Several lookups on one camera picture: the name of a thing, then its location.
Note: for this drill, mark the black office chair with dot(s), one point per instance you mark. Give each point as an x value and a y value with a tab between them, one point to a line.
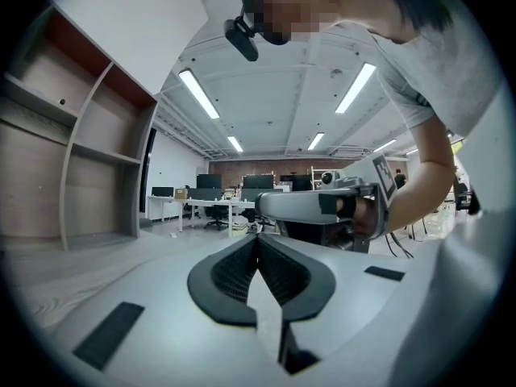
463	198
215	216

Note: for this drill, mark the long white workbench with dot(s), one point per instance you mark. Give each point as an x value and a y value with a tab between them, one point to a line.
209	203

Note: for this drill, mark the person's right forearm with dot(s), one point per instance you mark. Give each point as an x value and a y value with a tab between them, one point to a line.
419	192

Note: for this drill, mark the small cardboard box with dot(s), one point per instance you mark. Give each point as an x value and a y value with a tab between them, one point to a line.
181	193

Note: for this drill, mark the white metal rack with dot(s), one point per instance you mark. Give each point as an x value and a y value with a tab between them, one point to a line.
318	173

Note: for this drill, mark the person's head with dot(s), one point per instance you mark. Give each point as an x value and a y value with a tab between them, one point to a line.
298	10

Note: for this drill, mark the long ceiling light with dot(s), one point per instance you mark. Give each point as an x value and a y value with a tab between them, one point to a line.
198	93
385	145
235	143
315	140
355	88

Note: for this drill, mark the black head-worn camera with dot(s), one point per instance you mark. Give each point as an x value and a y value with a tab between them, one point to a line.
242	42

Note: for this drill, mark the wooden shelf unit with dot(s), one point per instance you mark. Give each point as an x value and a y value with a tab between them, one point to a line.
101	184

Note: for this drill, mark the person's right hand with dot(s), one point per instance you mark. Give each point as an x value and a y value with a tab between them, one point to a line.
366	216

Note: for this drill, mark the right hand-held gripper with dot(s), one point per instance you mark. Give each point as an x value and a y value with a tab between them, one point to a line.
363	167

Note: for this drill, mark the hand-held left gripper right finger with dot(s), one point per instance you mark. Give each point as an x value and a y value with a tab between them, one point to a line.
354	305

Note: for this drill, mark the person's grey shirt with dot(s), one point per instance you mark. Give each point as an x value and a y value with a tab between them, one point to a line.
435	63

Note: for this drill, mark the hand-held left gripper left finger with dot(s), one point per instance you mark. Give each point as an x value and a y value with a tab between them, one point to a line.
169	296

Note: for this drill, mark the grey wooden desk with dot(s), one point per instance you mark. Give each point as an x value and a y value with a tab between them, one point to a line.
60	280

